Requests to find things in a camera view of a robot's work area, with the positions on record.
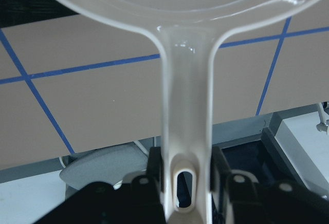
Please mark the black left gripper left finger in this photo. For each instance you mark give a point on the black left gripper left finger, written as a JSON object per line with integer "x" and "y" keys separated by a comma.
{"x": 137, "y": 201}

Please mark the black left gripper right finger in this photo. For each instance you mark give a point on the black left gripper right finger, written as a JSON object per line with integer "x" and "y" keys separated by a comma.
{"x": 238, "y": 197}

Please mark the beige plastic dustpan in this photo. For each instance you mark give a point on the beige plastic dustpan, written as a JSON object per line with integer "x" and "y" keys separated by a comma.
{"x": 187, "y": 34}

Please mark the bin with black liner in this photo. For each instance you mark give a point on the bin with black liner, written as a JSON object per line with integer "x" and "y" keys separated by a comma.
{"x": 17, "y": 12}

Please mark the grey oval floor pad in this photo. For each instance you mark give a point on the grey oval floor pad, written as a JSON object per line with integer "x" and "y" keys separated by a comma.
{"x": 108, "y": 165}

